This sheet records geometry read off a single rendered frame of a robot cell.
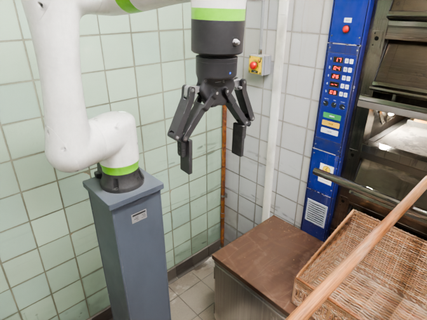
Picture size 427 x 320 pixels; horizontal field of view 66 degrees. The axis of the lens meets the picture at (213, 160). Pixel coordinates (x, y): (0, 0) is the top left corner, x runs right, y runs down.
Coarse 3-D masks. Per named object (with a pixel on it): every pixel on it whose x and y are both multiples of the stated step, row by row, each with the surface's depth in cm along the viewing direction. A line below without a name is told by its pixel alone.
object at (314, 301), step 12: (420, 192) 107; (408, 204) 101; (396, 216) 95; (384, 228) 90; (372, 240) 86; (360, 252) 82; (348, 264) 78; (336, 276) 75; (324, 288) 71; (312, 300) 69; (324, 300) 70; (300, 312) 66; (312, 312) 67
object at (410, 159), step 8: (368, 144) 148; (376, 144) 148; (368, 152) 149; (376, 152) 146; (384, 152) 143; (392, 152) 141; (400, 152) 140; (408, 152) 140; (392, 160) 142; (400, 160) 139; (408, 160) 137; (416, 160) 135; (424, 160) 134; (416, 168) 136; (424, 168) 133
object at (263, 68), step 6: (252, 54) 173; (264, 54) 174; (252, 60) 173; (264, 60) 169; (270, 60) 172; (258, 66) 171; (264, 66) 170; (270, 66) 174; (252, 72) 175; (258, 72) 172; (264, 72) 172
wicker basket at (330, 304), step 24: (360, 216) 157; (336, 240) 156; (384, 240) 150; (408, 240) 143; (312, 264) 143; (336, 264) 162; (360, 264) 158; (408, 264) 143; (312, 288) 131; (336, 288) 149; (360, 288) 149; (384, 288) 149; (408, 288) 144; (336, 312) 126; (360, 312) 137; (384, 312) 137; (408, 312) 137
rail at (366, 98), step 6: (360, 96) 129; (366, 96) 128; (372, 102) 126; (378, 102) 125; (384, 102) 123; (390, 102) 122; (396, 102) 120; (402, 108) 119; (408, 108) 118; (414, 108) 116; (420, 108) 115; (426, 108) 114
